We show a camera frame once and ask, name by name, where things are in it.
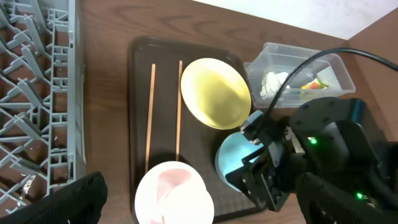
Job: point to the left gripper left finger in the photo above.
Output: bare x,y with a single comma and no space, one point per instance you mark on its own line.
80,202

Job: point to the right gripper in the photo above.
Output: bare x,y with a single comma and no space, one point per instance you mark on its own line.
267,175

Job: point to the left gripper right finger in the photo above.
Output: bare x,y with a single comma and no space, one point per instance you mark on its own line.
322,202

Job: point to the light blue bowl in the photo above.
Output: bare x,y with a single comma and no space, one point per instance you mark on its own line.
230,154

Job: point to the white napkin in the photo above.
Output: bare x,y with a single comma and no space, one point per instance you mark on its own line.
271,84

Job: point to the snack wrapper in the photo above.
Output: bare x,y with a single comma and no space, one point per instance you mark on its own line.
315,84

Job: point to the wooden chopstick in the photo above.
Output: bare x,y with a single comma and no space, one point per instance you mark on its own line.
179,105
149,116

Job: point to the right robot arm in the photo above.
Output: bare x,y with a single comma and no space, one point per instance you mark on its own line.
336,140

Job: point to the grey dishwasher rack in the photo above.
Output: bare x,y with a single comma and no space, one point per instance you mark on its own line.
42,77

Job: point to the pink bowl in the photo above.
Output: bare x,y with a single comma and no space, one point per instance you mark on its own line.
172,193

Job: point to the yellow plate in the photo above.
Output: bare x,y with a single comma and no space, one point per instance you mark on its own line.
215,93

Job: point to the clear plastic bin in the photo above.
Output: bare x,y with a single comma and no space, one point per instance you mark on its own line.
277,58

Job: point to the dark brown serving tray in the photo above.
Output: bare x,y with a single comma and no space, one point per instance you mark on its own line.
198,142

